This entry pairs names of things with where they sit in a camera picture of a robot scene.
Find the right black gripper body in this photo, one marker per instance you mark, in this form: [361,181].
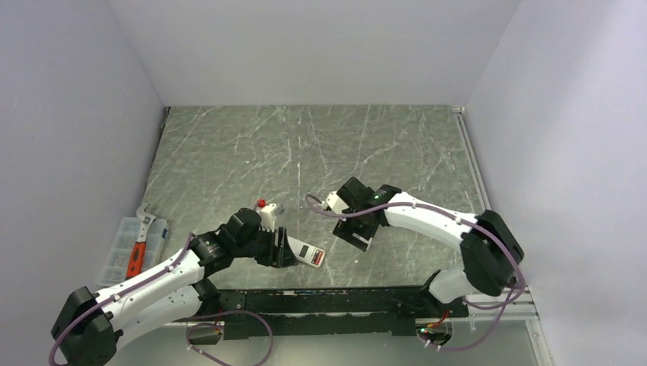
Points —
[346,227]

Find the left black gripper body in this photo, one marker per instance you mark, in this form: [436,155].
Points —
[265,253]

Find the red white remote control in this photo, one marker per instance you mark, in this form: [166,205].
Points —
[306,253]

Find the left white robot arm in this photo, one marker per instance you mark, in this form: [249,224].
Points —
[93,325]

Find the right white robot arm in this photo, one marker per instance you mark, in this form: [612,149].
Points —
[489,252]

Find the clear plastic screw box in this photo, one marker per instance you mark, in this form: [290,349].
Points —
[115,265]

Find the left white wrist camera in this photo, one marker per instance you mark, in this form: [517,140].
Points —
[269,214]

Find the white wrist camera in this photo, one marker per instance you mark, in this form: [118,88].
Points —
[269,214]
[334,203]

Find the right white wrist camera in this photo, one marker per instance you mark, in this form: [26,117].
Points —
[334,203]

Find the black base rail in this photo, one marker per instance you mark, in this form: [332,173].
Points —
[398,311]

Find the orange handled adjustable wrench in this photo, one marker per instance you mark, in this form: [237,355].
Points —
[135,264]

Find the aluminium frame rail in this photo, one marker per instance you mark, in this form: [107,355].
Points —
[518,309]

